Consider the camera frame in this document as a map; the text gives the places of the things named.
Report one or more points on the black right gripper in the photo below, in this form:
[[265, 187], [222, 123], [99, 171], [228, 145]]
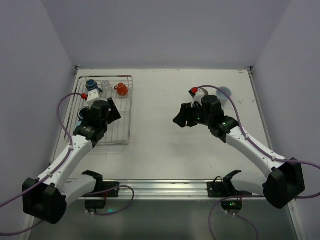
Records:
[[189, 117]]

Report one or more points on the black controller box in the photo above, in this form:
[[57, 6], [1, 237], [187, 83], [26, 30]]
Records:
[[93, 205], [232, 206]]

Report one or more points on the dark blue mug rear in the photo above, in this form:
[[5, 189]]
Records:
[[92, 85]]

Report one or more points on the dark blue mug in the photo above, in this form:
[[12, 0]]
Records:
[[83, 112], [92, 85]]

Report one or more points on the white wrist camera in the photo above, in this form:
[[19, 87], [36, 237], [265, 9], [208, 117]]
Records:
[[197, 95], [92, 97]]

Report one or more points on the clear glass cup rear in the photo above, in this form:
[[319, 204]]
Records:
[[107, 89]]

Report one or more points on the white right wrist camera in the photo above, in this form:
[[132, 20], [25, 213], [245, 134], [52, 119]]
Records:
[[197, 95]]

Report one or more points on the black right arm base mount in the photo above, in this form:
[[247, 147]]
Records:
[[223, 187]]

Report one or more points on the grey ceramic mug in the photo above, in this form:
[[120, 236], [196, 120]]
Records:
[[223, 93]]

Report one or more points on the aluminium frame rail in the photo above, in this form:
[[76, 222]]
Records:
[[155, 189]]

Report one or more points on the light blue cup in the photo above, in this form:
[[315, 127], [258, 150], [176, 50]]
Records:
[[78, 124]]

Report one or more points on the orange ceramic cup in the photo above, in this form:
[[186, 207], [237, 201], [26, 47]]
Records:
[[121, 89]]

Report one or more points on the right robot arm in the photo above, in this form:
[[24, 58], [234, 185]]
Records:
[[282, 180]]

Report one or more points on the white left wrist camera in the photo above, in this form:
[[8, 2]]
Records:
[[92, 97]]

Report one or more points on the dark blue mug front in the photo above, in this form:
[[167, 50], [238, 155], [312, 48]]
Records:
[[83, 112]]

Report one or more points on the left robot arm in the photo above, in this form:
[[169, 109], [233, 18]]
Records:
[[48, 196]]

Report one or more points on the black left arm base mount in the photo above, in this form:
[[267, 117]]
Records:
[[105, 185]]

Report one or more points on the black left controller box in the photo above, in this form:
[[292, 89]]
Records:
[[93, 205]]

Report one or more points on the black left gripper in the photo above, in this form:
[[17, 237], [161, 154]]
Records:
[[110, 113]]

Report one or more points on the black right controller box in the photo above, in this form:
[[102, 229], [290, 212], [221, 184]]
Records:
[[232, 206]]

